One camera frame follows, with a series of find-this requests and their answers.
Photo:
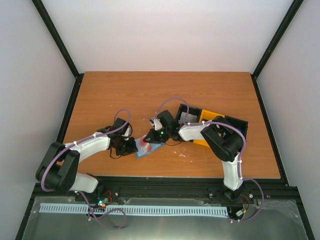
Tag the teal card holder wallet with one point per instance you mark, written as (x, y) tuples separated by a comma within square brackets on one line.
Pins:
[(154, 146)]

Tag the black front rail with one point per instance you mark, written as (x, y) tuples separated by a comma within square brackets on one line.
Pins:
[(209, 190)]

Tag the black frame post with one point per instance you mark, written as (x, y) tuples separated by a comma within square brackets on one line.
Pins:
[(283, 26), (49, 24)]

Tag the black frame post right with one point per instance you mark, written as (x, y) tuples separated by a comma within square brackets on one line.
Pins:
[(283, 26)]

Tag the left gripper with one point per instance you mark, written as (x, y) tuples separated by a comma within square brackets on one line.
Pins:
[(132, 149)]

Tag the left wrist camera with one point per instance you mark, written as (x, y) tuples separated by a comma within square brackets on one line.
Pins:
[(128, 131)]

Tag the black card bin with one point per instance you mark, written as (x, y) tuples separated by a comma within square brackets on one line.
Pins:
[(239, 124), (191, 110)]

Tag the black card bin left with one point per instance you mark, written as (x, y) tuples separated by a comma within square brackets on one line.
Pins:
[(191, 110)]

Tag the black card bin right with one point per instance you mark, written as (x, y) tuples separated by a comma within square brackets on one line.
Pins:
[(239, 124)]

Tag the black frame post left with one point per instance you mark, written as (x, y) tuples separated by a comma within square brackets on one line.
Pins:
[(49, 24)]

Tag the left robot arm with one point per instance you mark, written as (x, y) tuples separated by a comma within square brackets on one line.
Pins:
[(58, 170)]

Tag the electronics board with leds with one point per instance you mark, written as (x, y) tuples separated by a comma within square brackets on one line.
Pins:
[(105, 199)]

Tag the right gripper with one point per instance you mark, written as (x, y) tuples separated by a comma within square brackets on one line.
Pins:
[(151, 135)]

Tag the yellow card bin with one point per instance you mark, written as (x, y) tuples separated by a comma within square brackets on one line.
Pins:
[(205, 116)]

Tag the red white credit card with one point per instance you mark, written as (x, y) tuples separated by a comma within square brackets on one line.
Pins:
[(145, 148)]

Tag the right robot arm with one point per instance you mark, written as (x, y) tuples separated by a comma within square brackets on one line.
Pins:
[(226, 141)]

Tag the light blue cable duct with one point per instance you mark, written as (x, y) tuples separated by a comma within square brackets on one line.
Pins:
[(137, 210)]

